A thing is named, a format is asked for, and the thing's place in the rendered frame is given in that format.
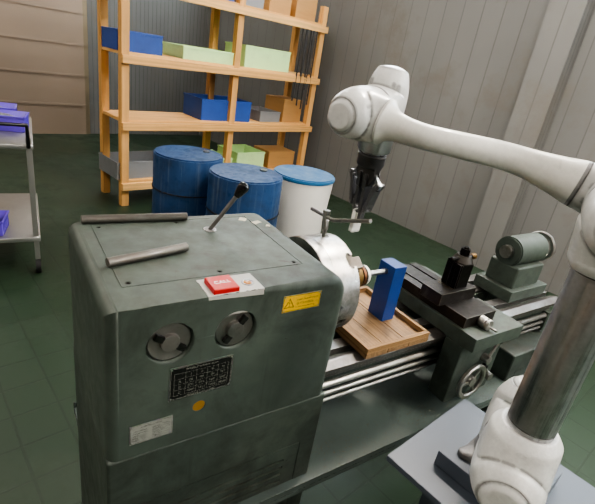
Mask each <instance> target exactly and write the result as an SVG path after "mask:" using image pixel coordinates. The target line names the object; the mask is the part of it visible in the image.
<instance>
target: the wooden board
mask: <svg viewBox="0 0 595 504"><path fill-rule="evenodd" d="M372 293H373V290H372V289H370V288H369V287H368V286H362V287H360V296H359V302H358V306H357V309H356V312H355V314H354V316H353V317H352V319H351V320H350V321H349V322H348V323H347V324H346V325H344V326H342V327H338V328H336V329H335V332H336V333H338V334H339V335H340V336H341V337H342V338H343V339H344V340H345V341H346V342H347V343H348V344H349V345H351V346H352V347H353V348H354V349H355V350H356V351H357V352H358V353H359V354H360V355H361V356H362V357H363V358H365V359H369V358H372V357H376V356H379V355H382V354H386V353H389V352H392V351H396V350H399V349H403V348H406V347H409V346H413V345H416V344H419V343H423V342H426V341H427V340H428V337H429V334H430V332H429V331H428V330H426V329H425V328H423V327H422V326H421V325H419V324H418V323H417V322H415V321H414V320H413V319H411V318H410V317H408V316H407V315H406V314H404V313H403V312H402V311H400V310H399V309H398V308H395V312H394V315H393V318H392V319H389V320H385V321H380V320H379V319H378V318H376V317H375V316H374V315H373V314H371V313H370V312H369V311H368V309H369V305H370V301H371V297H372Z"/></svg>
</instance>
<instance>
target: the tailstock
mask: <svg viewBox="0 0 595 504"><path fill-rule="evenodd" d="M544 236H545V237H546V238H545V237H544ZM547 240H549V242H550V245H551V248H550V251H549V244H548V241H547ZM555 249H556V244H555V241H554V239H553V237H552V236H551V235H550V234H549V233H547V232H544V231H535V232H533V233H528V234H521V235H513V236H506V237H503V238H501V239H500V240H499V241H498V243H497V245H496V248H495V252H496V255H494V256H492V257H491V259H490V262H489V265H488V268H487V270H486V272H481V273H477V274H476V276H475V278H474V281H473V284H475V285H477V286H479V287H480V288H482V289H484V290H486V291H487V292H489V293H491V294H493V295H494V296H496V297H498V298H500V299H501V300H503V301H505V302H507V303H511V302H515V301H518V300H522V299H526V298H530V297H533V296H537V295H541V294H543V293H544V290H545V288H546V286H547V284H546V283H544V282H542V281H540V280H538V278H539V276H540V273H541V271H542V269H543V266H544V264H543V263H541V262H539V261H545V260H548V259H549V258H551V257H552V256H553V254H554V252H555ZM548 251H549V253H548Z"/></svg>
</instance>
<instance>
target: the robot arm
mask: <svg viewBox="0 0 595 504"><path fill-rule="evenodd" d="M408 94H409V74H408V72H406V71H405V70H404V69H402V68H400V67H397V66H393V65H380V66H378V67H377V69H376V70H375V71H374V73H373V74H372V76H371V78H370V80H369V83H368V85H360V86H354V87H350V88H347V89H345V90H343V91H341V92H340V93H338V94H337V95H336V96H335V97H334V98H333V99H332V101H331V104H330V107H329V110H328V115H327V119H328V123H329V126H330V127H331V129H332V130H333V131H334V132H335V133H336V134H337V135H339V136H341V137H343V138H346V139H353V140H355V141H358V144H357V147H358V148H359V149H360V150H359V151H358V156H357V160H356V162H357V164H358V165H357V167H356V168H351V169H350V170H349V171H350V190H349V203H351V204H352V208H353V209H352V213H351V219H363V218H364V214H365V213H368V212H371V211H372V209H373V206H374V204H375V202H376V200H377V198H378V196H379V194H380V192H381V191H382V190H383V189H384V187H385V185H384V184H381V182H380V180H379V179H380V171H381V170H382V169H383V167H384V164H385V161H386V157H387V156H386V155H388V154H390V152H391V148H392V145H393V142H397V143H400V144H403V145H407V146H410V147H414V148H417V149H421V150H425V151H429V152H433V153H437V154H441V155H445V156H449V157H453V158H457V159H461V160H465V161H469V162H473V163H477V164H481V165H485V166H488V167H492V168H496V169H499V170H502V171H505V172H508V173H511V174H513V175H516V176H518V177H520V178H522V179H524V180H526V181H527V182H529V183H531V184H533V185H534V186H536V187H537V188H539V189H541V190H542V191H544V192H546V193H547V194H549V195H550V196H552V197H553V198H555V199H556V200H557V201H559V202H560V203H562V204H564V205H566V206H568V207H570V208H572V209H573V210H575V211H577V212H579V213H580V214H579V215H578V217H577V221H576V224H575V228H574V231H573V235H572V238H571V241H570V245H569V248H568V251H567V258H568V263H569V265H570V266H571V268H570V270H569V273H568V275H567V277H566V280H565V282H564V284H563V286H562V289H561V291H560V293H559V296H558V298H557V300H556V302H555V305H554V307H553V309H552V312H551V314H550V316H549V318H548V321H547V323H546V325H545V328H544V330H543V332H542V334H541V337H540V339H539V341H538V344H537V346H536V348H535V350H534V353H533V355H532V357H531V360H530V362H529V364H528V366H527V369H526V371H525V373H524V375H520V376H514V377H512V378H510V379H508V380H507V381H505V382H504V383H503V384H501V385H500V386H499V387H498V388H497V390H496V392H495V394H494V395H493V397H492V399H491V402H490V404H489V406H488V408H487V411H486V413H485V416H484V419H483V422H482V426H481V429H480V432H479V433H478V435H477V436H476V437H475V438H474V439H473V440H471V441H470V442H469V443H468V444H467V445H465V446H461V447H460V448H459V449H458V452H457V453H458V455H459V457H461V458H462V459H464V460H466V461H468V462H469V463H471V465H470V482H471V486H472V489H473V492H474V495H475V497H476V499H477V501H478V503H479V504H546V500H547V495H548V492H549V491H550V488H551V485H552V483H553V480H554V477H555V474H556V472H557V469H558V466H559V464H560V461H561V459H562V456H563V452H564V447H563V444H562V441H561V438H560V436H559V434H558V431H559V429H560V428H561V426H562V424H563V422H564V420H565V418H566V416H567V414H568V412H569V410H570V408H571V406H572V404H573V402H574V400H575V398H576V396H577V394H578V392H579V390H580V388H581V386H582V384H583V382H584V380H585V378H586V376H587V374H588V372H589V370H590V368H591V366H592V364H593V363H594V361H595V163H594V162H591V161H587V160H581V159H576V158H570V157H565V156H561V155H556V154H552V153H547V152H543V151H539V150H535V149H532V148H528V147H524V146H521V145H517V144H513V143H510V142H506V141H502V140H497V139H493V138H488V137H484V136H479V135H474V134H469V133H465V132H460V131H455V130H451V129H446V128H442V127H437V126H433V125H429V124H426V123H423V122H420V121H417V120H415V119H412V118H410V117H408V116H406V115H405V114H404V111H405V108H406V104H407V100H408ZM353 198H354V199H353Z"/></svg>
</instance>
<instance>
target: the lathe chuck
mask: <svg viewBox="0 0 595 504"><path fill-rule="evenodd" d="M319 235H322V233H320V234H309V235H307V236H310V237H312V238H314V239H315V240H317V241H318V242H319V243H320V244H321V245H322V247H323V248H324V249H325V251H326V253H327V254H328V256H329V258H330V261H331V263H332V266H333V269H334V273H335V274H337V275H338V276H339V277H340V278H341V280H342V282H343V285H344V293H343V298H342V302H341V307H340V311H339V316H338V320H337V321H339V320H340V319H342V318H345V320H344V321H343V322H342V323H340V324H337V325H336V328H338V327H342V326H344V325H346V324H347V323H348V322H349V321H350V320H351V319H352V317H353V316H354V314H355V312H356V309H357V306H358V302H359V296H360V280H359V274H358V269H357V266H354V267H353V269H351V267H349V265H348V262H347V260H346V257H345V256H346V254H348V256H351V255H352V254H351V252H350V250H349V248H348V247H347V246H346V244H345V243H344V242H343V241H342V240H341V239H340V238H338V237H337V236H335V235H333V234H330V233H326V236H328V237H329V238H322V237H319Z"/></svg>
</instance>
